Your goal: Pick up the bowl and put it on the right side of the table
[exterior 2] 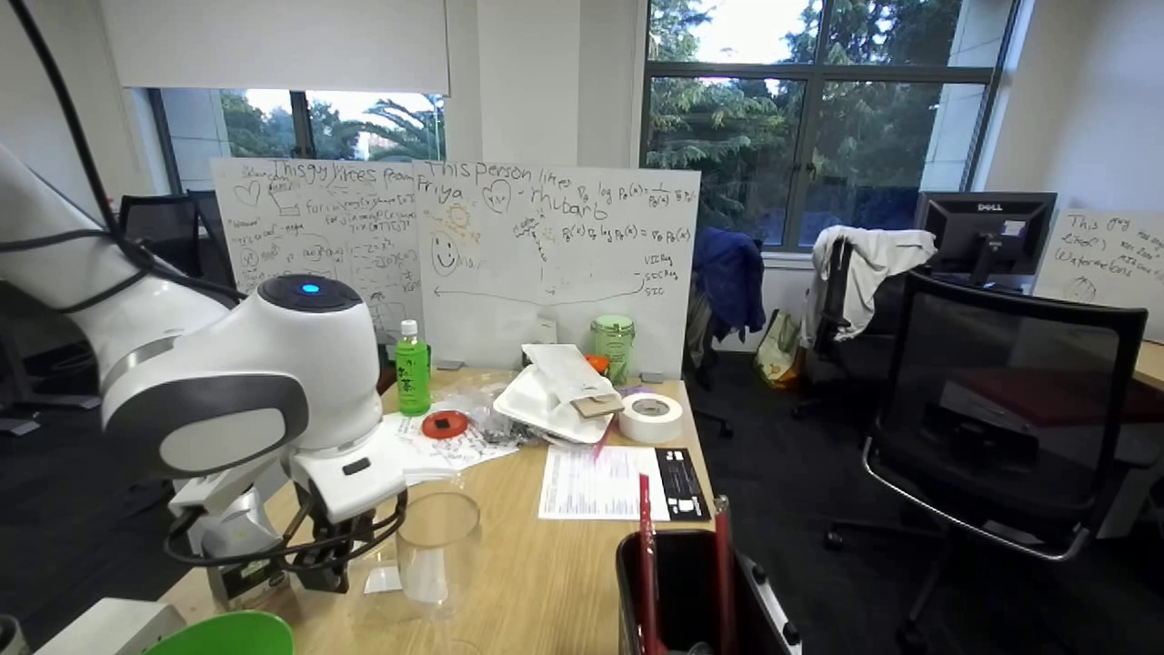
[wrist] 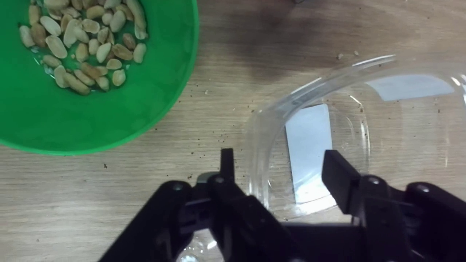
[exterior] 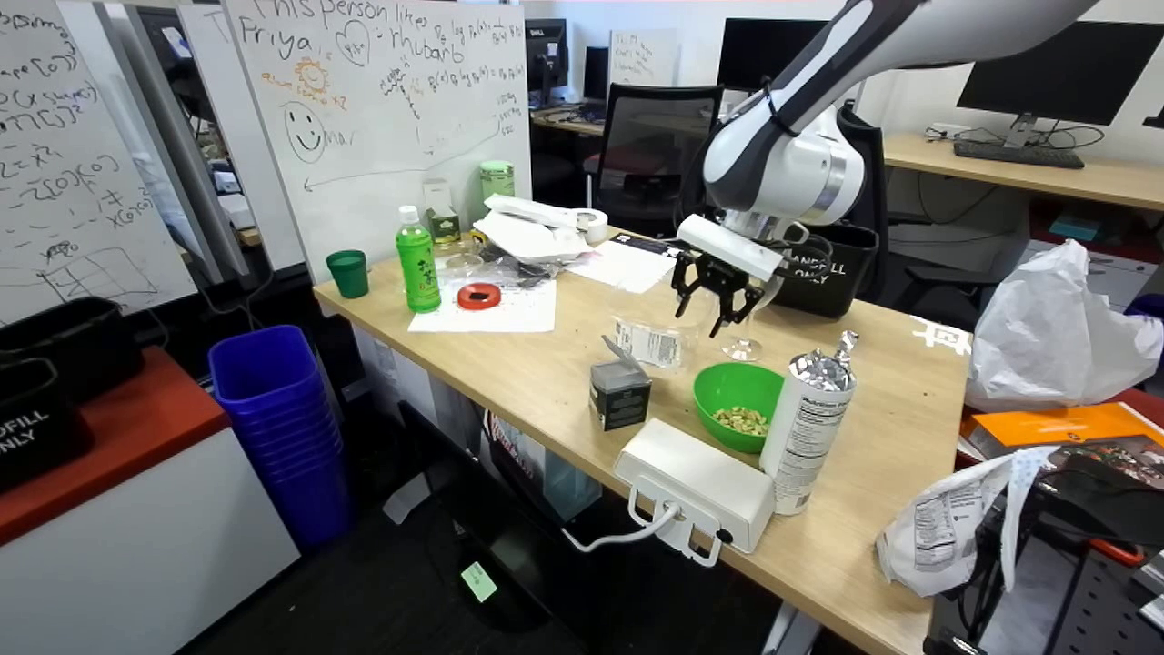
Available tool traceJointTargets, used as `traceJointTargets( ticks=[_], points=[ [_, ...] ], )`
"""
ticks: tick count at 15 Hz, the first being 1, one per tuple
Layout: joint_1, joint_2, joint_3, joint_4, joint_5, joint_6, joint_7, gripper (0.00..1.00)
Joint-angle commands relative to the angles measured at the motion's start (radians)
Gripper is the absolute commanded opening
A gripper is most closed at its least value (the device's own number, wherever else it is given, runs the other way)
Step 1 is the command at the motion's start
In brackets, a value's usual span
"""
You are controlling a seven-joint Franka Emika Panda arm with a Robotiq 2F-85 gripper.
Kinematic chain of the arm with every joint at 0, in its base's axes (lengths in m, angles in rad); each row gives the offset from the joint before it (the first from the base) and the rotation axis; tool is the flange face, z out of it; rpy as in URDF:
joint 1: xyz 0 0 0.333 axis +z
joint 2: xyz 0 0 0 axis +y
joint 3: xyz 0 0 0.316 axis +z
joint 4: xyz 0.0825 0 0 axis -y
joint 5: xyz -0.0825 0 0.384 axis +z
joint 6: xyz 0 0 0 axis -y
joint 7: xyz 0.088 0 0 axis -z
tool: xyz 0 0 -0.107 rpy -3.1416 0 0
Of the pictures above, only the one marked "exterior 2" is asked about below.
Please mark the white rectangular box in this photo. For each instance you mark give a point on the white rectangular box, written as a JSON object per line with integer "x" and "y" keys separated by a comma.
{"x": 104, "y": 627}

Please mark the white tape roll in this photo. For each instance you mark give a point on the white tape roll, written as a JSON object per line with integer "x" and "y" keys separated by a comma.
{"x": 652, "y": 416}

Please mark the black remote control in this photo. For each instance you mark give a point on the black remote control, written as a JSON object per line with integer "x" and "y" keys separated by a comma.
{"x": 680, "y": 480}

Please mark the black mesh office chair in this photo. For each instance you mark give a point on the black mesh office chair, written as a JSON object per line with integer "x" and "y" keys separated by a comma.
{"x": 1004, "y": 424}

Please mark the large written whiteboard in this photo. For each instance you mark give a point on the large written whiteboard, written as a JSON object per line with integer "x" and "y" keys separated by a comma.
{"x": 558, "y": 267}
{"x": 323, "y": 241}

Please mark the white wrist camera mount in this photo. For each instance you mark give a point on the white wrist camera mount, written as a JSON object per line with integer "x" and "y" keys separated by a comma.
{"x": 355, "y": 475}

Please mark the blue jacket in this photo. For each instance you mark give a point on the blue jacket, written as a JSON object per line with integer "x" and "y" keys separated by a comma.
{"x": 728, "y": 277}

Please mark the green drink bottle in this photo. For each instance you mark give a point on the green drink bottle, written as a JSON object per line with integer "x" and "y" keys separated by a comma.
{"x": 412, "y": 370}

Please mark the white roller blind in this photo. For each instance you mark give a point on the white roller blind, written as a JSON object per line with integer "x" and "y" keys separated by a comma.
{"x": 275, "y": 42}

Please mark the clear wine glass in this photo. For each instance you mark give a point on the clear wine glass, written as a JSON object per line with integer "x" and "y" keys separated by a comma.
{"x": 439, "y": 546}

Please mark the yellow bag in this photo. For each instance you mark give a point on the yellow bag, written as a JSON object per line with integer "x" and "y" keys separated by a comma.
{"x": 779, "y": 350}

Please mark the printed paper form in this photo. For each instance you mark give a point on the printed paper form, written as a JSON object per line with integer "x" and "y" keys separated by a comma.
{"x": 602, "y": 480}

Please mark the black computer monitor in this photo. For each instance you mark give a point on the black computer monitor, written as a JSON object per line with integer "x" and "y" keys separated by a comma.
{"x": 988, "y": 238}

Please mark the green plate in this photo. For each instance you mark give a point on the green plate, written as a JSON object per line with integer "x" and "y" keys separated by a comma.
{"x": 223, "y": 633}

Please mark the black bin with red sticks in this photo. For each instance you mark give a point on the black bin with red sticks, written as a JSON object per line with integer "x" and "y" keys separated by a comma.
{"x": 685, "y": 603}

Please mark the orange tape roll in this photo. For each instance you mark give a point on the orange tape roll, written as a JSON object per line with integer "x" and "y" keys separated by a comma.
{"x": 446, "y": 424}

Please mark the small written whiteboard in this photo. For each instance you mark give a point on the small written whiteboard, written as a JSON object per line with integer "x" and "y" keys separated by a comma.
{"x": 1111, "y": 257}

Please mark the stack of white papers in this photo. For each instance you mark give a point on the stack of white papers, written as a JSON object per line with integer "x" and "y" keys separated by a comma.
{"x": 551, "y": 393}

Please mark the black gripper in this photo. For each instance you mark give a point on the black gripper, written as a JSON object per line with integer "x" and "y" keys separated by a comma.
{"x": 323, "y": 546}

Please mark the white paper sheet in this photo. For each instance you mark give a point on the white paper sheet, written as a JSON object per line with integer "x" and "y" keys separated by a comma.
{"x": 468, "y": 446}

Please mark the white jacket on chair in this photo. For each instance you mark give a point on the white jacket on chair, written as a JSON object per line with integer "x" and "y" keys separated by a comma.
{"x": 874, "y": 275}

